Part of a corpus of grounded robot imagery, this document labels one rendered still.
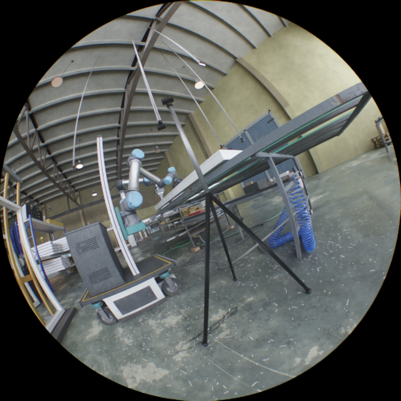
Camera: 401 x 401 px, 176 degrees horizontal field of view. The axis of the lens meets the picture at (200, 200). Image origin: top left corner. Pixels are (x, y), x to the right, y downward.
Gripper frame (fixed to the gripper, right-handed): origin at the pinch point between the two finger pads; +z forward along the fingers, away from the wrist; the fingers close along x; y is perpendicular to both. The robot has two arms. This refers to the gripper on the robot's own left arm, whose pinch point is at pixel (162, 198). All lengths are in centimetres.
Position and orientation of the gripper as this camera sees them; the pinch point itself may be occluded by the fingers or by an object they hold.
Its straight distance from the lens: 171.6
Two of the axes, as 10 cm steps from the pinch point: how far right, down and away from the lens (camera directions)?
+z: 3.8, 9.3, -0.6
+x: 7.5, -2.7, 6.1
